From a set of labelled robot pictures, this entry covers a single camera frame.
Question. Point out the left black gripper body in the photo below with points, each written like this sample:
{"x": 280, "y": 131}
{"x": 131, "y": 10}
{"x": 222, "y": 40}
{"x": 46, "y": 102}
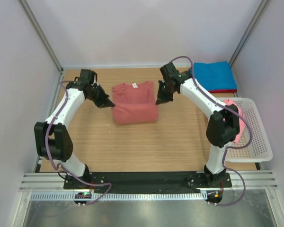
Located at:
{"x": 98, "y": 96}

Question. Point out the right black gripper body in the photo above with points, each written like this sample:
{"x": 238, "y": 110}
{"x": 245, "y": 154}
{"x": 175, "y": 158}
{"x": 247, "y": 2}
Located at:
{"x": 164, "y": 92}

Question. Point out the salmon pink t-shirt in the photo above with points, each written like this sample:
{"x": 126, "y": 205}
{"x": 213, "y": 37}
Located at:
{"x": 134, "y": 103}

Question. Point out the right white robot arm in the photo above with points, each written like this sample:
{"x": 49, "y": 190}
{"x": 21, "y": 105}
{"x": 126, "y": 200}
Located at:
{"x": 223, "y": 120}

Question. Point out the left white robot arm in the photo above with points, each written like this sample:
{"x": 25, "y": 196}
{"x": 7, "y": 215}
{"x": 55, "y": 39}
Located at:
{"x": 53, "y": 142}

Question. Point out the folded blue t-shirt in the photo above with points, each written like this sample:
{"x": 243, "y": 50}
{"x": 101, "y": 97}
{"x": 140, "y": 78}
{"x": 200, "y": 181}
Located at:
{"x": 208, "y": 65}

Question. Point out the folded red t-shirt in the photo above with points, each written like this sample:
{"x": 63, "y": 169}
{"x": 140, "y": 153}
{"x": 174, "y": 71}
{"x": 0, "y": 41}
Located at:
{"x": 217, "y": 80}

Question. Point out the bright pink t-shirt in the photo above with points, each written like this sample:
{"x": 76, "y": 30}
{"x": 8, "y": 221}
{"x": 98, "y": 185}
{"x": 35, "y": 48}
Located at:
{"x": 241, "y": 123}

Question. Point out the white plastic basket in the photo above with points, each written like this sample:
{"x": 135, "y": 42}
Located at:
{"x": 259, "y": 149}

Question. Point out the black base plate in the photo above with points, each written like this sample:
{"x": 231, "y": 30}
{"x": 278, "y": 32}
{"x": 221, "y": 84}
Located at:
{"x": 147, "y": 182}

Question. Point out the white slotted cable duct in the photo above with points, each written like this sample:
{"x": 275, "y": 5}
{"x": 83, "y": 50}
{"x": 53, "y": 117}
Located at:
{"x": 84, "y": 196}

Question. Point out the aluminium frame rail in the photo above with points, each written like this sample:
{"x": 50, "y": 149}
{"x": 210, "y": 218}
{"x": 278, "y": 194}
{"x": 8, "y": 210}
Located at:
{"x": 52, "y": 182}

